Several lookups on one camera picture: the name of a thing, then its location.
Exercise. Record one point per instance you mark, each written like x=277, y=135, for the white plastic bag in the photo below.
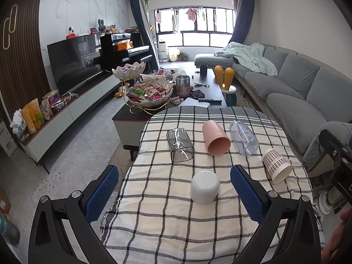
x=18, y=122

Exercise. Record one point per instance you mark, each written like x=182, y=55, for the yellow rabbit-ear stool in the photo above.
x=224, y=77

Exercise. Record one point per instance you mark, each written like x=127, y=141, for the dark coffee table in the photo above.
x=129, y=126

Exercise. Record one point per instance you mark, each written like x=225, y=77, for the white hanging garment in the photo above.
x=175, y=23

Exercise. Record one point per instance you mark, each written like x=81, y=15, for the plaid paper cup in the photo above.
x=275, y=163

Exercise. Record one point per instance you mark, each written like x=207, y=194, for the grey bunny plush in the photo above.
x=101, y=29

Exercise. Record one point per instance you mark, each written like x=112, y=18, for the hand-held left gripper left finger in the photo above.
x=102, y=195

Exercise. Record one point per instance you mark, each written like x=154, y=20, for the black flat television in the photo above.
x=71, y=60

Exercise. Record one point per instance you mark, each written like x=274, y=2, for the row of snack bags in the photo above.
x=35, y=111

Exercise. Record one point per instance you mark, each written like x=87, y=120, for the clear plastic cup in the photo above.
x=243, y=139

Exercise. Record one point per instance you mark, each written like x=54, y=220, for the white electric heater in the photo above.
x=328, y=199

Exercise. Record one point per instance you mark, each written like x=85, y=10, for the black upright piano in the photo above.
x=137, y=52

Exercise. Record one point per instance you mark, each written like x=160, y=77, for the dark cloth pouch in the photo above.
x=197, y=94

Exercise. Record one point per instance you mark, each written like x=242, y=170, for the glass jar of nuts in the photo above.
x=183, y=86

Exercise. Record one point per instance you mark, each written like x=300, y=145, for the brown cardboard box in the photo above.
x=4, y=203

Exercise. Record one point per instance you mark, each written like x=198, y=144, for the white paper sheet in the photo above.
x=189, y=103

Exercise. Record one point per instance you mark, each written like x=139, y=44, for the white television cabinet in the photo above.
x=68, y=115

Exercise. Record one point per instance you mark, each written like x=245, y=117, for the white cup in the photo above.
x=205, y=185

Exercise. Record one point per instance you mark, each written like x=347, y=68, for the two-tier white snack bowl stand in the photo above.
x=129, y=73

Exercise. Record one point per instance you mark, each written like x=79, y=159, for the black framed window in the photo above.
x=198, y=37

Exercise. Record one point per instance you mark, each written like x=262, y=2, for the light green blanket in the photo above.
x=247, y=55

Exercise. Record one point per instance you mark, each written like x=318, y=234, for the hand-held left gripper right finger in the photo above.
x=247, y=196

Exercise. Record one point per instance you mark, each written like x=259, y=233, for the grey sofa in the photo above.
x=302, y=82

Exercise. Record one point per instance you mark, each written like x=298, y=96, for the grey transparent square cup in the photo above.
x=178, y=143

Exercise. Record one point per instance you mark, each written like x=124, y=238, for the blue curtain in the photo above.
x=242, y=19
x=141, y=24

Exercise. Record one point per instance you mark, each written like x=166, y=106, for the orange box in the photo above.
x=125, y=46

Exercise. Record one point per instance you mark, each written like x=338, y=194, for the gold wall ornament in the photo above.
x=9, y=27

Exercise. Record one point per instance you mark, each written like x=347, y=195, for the black cup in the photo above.
x=203, y=70

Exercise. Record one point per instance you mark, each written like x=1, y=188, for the black remote control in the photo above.
x=210, y=100

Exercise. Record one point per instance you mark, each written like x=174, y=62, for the person's right hand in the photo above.
x=339, y=244

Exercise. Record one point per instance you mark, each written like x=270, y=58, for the pink cup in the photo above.
x=214, y=137

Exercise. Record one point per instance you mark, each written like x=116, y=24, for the potted plant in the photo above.
x=183, y=57

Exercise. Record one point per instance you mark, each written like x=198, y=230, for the pink hanging garment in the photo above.
x=191, y=15

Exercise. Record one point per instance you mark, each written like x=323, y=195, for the black white checked tablecloth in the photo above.
x=165, y=220

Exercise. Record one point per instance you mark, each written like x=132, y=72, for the white security camera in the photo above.
x=71, y=30

